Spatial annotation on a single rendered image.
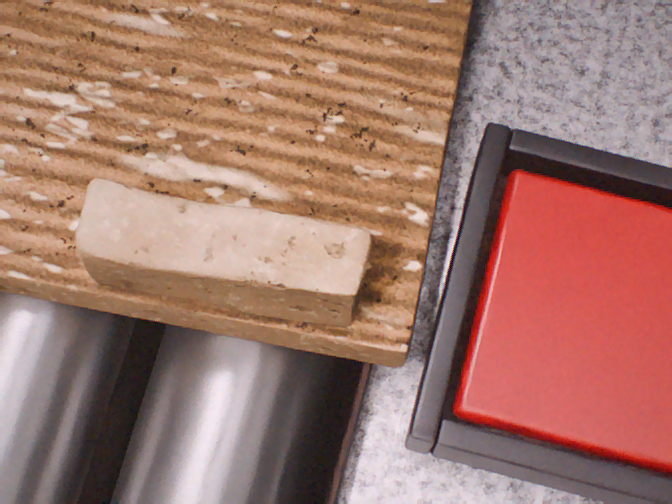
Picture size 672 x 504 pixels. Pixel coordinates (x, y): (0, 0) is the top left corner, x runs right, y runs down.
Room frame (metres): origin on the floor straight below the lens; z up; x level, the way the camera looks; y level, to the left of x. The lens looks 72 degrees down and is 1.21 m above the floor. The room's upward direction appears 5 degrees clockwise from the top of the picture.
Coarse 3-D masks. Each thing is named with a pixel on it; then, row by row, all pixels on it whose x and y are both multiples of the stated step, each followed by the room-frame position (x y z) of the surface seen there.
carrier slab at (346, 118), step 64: (0, 0) 0.14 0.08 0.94; (64, 0) 0.14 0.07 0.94; (128, 0) 0.15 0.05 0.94; (192, 0) 0.15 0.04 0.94; (256, 0) 0.15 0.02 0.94; (320, 0) 0.15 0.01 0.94; (384, 0) 0.15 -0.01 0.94; (448, 0) 0.15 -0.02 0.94; (0, 64) 0.13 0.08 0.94; (64, 64) 0.13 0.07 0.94; (128, 64) 0.13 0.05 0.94; (192, 64) 0.13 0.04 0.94; (256, 64) 0.13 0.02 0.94; (320, 64) 0.13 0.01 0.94; (384, 64) 0.13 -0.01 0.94; (448, 64) 0.14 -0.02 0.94; (0, 128) 0.11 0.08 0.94; (64, 128) 0.11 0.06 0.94; (128, 128) 0.11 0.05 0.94; (192, 128) 0.11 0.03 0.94; (256, 128) 0.12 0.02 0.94; (320, 128) 0.12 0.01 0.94; (384, 128) 0.12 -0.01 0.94; (448, 128) 0.12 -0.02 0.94; (0, 192) 0.10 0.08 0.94; (64, 192) 0.10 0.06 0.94; (192, 192) 0.10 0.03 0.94; (256, 192) 0.10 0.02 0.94; (320, 192) 0.10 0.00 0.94; (384, 192) 0.10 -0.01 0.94; (0, 256) 0.08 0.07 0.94; (64, 256) 0.08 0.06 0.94; (384, 256) 0.09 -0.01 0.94; (192, 320) 0.07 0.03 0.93; (256, 320) 0.07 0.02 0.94; (384, 320) 0.07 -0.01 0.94
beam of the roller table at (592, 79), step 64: (512, 0) 0.17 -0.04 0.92; (576, 0) 0.17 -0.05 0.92; (640, 0) 0.17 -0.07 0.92; (512, 64) 0.15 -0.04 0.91; (576, 64) 0.15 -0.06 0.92; (640, 64) 0.15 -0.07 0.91; (512, 128) 0.13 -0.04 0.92; (576, 128) 0.13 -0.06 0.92; (640, 128) 0.13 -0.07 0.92; (448, 192) 0.11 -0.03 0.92; (448, 256) 0.10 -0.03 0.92; (384, 384) 0.06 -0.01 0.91; (384, 448) 0.05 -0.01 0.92
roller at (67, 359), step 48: (0, 336) 0.07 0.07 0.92; (48, 336) 0.07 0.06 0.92; (96, 336) 0.07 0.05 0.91; (0, 384) 0.06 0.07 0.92; (48, 384) 0.06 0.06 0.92; (96, 384) 0.06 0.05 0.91; (0, 432) 0.05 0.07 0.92; (48, 432) 0.05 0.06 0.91; (96, 432) 0.05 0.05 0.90; (0, 480) 0.04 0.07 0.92; (48, 480) 0.04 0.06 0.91
